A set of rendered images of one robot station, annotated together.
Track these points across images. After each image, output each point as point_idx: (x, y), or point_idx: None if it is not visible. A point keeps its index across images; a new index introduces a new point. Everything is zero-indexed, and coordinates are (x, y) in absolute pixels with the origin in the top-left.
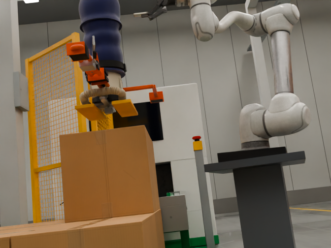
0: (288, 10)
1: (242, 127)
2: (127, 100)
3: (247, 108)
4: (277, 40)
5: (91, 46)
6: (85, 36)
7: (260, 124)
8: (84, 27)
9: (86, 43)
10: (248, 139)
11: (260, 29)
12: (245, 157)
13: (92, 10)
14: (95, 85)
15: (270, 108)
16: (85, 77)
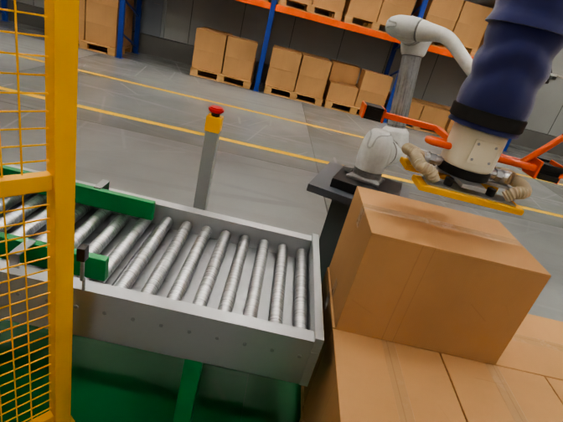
0: None
1: (384, 159)
2: None
3: (391, 140)
4: (418, 67)
5: (538, 90)
6: (549, 62)
7: (393, 158)
8: (560, 44)
9: (544, 79)
10: (382, 171)
11: (413, 42)
12: None
13: None
14: (498, 157)
15: (400, 142)
16: (501, 136)
